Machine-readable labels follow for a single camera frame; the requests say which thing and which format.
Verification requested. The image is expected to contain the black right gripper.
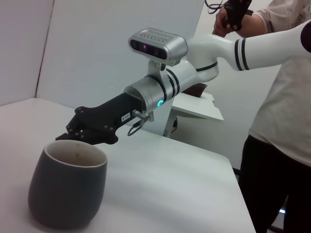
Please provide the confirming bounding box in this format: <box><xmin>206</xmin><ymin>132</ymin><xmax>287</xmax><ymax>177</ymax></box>
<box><xmin>55</xmin><ymin>93</ymin><xmax>144</xmax><ymax>146</ymax></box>

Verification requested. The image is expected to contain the dark grey ceramic mug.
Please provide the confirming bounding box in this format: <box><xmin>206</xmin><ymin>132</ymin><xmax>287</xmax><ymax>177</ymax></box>
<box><xmin>28</xmin><ymin>140</ymin><xmax>108</xmax><ymax>229</ymax></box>

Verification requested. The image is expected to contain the black handheld controller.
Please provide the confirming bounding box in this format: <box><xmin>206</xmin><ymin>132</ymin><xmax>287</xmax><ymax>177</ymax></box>
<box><xmin>223</xmin><ymin>0</ymin><xmax>253</xmax><ymax>31</ymax></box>

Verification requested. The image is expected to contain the person's bare forearm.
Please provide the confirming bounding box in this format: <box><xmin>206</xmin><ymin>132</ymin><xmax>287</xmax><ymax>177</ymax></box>
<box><xmin>239</xmin><ymin>9</ymin><xmax>265</xmax><ymax>38</ymax></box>

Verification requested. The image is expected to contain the person's bare hand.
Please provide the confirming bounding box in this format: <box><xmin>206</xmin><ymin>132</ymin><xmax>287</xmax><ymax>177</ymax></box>
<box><xmin>211</xmin><ymin>6</ymin><xmax>246</xmax><ymax>38</ymax></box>

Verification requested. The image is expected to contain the white background desk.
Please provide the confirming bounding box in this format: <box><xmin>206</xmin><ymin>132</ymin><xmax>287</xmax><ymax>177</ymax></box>
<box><xmin>163</xmin><ymin>91</ymin><xmax>225</xmax><ymax>139</ymax></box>

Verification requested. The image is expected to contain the person in beige shirt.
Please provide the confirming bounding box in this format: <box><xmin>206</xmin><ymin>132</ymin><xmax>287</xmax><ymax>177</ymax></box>
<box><xmin>239</xmin><ymin>0</ymin><xmax>311</xmax><ymax>233</ymax></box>

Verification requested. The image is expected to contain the grey cable with metal plug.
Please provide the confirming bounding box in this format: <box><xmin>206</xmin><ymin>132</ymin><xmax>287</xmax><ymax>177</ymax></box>
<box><xmin>127</xmin><ymin>110</ymin><xmax>154</xmax><ymax>137</ymax></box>

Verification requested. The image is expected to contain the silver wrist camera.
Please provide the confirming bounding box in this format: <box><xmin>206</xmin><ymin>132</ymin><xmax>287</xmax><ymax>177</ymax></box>
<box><xmin>128</xmin><ymin>28</ymin><xmax>189</xmax><ymax>73</ymax></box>

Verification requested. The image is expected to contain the thin purple cable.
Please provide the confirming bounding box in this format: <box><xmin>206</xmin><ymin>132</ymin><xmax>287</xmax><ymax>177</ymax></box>
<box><xmin>203</xmin><ymin>0</ymin><xmax>228</xmax><ymax>16</ymax></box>

